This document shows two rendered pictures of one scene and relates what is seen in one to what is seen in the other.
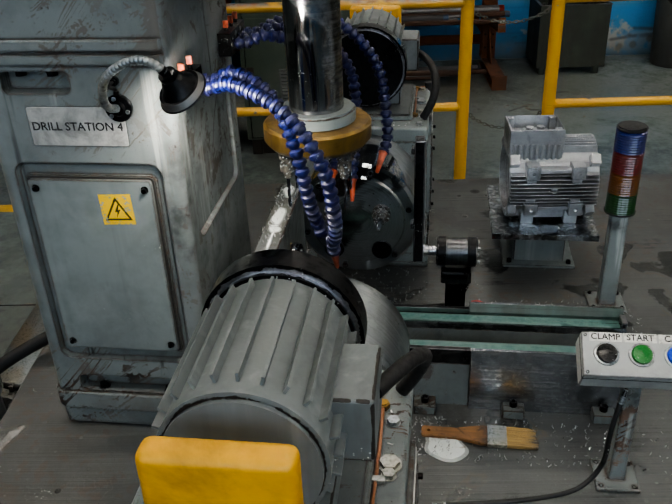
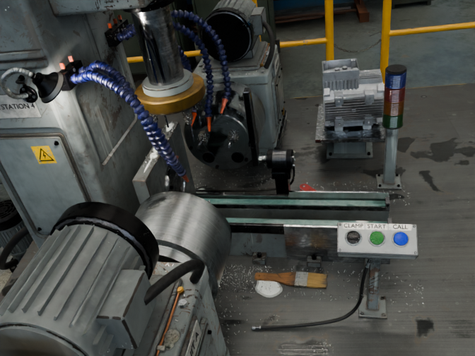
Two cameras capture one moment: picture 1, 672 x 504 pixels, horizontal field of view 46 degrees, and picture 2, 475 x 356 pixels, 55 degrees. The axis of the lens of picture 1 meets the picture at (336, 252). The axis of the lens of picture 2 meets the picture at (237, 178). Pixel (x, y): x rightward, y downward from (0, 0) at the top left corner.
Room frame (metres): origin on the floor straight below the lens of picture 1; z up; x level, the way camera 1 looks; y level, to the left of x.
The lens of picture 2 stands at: (0.17, -0.27, 1.81)
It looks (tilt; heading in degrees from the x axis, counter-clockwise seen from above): 36 degrees down; 8
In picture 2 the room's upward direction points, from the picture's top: 10 degrees counter-clockwise
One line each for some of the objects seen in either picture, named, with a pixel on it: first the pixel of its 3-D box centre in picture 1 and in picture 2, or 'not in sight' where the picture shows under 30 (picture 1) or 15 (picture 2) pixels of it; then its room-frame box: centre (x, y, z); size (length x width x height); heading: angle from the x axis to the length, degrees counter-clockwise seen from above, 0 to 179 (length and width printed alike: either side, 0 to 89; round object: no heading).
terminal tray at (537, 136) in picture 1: (533, 137); (340, 75); (1.69, -0.46, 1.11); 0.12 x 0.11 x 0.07; 86
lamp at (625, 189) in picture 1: (624, 181); (393, 104); (1.45, -0.59, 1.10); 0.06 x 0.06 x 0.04
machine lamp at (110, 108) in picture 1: (148, 91); (35, 86); (1.03, 0.24, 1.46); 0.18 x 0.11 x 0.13; 82
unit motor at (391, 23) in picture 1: (386, 99); (247, 54); (1.86, -0.14, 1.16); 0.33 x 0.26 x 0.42; 172
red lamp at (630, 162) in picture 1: (627, 160); (394, 91); (1.45, -0.59, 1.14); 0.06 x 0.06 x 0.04
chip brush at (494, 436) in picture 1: (479, 435); (290, 278); (1.05, -0.24, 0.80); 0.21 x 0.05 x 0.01; 80
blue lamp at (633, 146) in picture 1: (630, 139); (395, 78); (1.45, -0.59, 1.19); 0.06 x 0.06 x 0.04
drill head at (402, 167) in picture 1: (363, 194); (227, 121); (1.56, -0.06, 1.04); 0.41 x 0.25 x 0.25; 172
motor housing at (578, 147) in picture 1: (547, 174); (351, 98); (1.68, -0.50, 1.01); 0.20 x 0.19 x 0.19; 86
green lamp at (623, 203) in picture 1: (620, 201); (392, 118); (1.45, -0.59, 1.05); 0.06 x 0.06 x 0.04
